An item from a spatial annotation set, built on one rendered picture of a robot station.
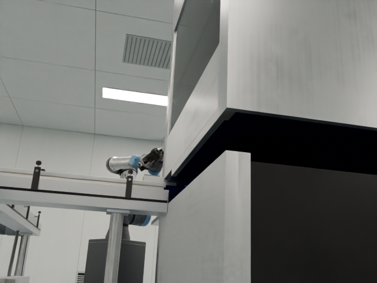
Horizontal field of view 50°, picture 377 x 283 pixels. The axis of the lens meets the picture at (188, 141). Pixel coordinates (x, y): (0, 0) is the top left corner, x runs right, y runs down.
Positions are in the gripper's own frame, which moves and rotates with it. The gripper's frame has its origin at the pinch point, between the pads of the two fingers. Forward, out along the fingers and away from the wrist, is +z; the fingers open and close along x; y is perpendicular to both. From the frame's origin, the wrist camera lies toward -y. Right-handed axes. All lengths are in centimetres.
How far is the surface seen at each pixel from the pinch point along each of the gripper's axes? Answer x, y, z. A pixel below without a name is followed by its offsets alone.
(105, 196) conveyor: 9, 11, 67
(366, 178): 51, 93, 100
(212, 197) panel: 32, 63, 111
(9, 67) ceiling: -227, -164, -214
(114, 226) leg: 20, 5, 66
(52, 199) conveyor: -3, -2, 77
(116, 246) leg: 27, 3, 69
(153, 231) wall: 49, -261, -413
